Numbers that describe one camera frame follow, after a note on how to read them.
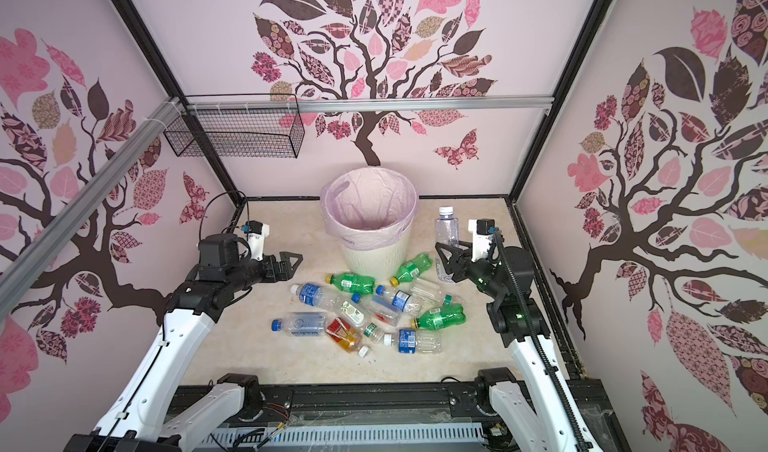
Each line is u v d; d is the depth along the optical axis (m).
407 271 0.92
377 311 0.87
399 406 0.74
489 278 0.59
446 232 0.66
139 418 0.38
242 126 0.95
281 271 0.67
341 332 0.81
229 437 0.70
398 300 0.87
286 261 0.67
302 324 0.82
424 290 0.90
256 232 0.65
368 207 0.98
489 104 1.72
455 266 0.62
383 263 0.87
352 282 0.90
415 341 0.79
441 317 0.83
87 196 0.62
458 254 0.61
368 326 0.83
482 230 0.59
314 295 0.89
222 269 0.55
